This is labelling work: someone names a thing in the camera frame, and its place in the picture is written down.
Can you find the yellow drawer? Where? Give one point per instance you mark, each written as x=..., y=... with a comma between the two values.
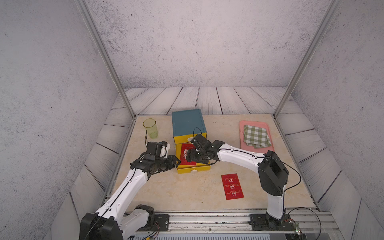
x=188, y=169
x=183, y=138

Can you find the green translucent plastic cup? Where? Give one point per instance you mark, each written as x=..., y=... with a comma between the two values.
x=151, y=127

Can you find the green checkered cloth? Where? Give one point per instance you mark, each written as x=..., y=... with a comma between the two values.
x=256, y=137

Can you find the red postcard white characters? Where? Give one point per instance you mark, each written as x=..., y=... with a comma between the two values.
x=185, y=147

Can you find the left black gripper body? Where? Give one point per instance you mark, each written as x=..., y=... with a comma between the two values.
x=163, y=163

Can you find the aluminium front rail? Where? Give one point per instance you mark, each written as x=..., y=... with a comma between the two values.
x=310, y=224

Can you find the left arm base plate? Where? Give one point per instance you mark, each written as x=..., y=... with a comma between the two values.
x=156, y=223

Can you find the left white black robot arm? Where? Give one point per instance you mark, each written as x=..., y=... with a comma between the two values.
x=109, y=221

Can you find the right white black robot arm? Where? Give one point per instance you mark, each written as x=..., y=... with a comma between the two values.
x=273, y=172

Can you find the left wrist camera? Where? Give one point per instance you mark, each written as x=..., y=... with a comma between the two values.
x=164, y=149

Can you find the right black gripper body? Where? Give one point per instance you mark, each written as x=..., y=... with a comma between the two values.
x=198, y=156

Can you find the teal drawer cabinet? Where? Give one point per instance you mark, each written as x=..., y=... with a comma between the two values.
x=189, y=121

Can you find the pink plastic tray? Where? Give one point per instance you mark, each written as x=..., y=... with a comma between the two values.
x=250, y=148

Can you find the yellow top drawer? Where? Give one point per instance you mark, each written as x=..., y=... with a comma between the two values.
x=183, y=138

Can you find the red postcards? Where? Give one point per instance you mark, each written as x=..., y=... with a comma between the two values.
x=232, y=187

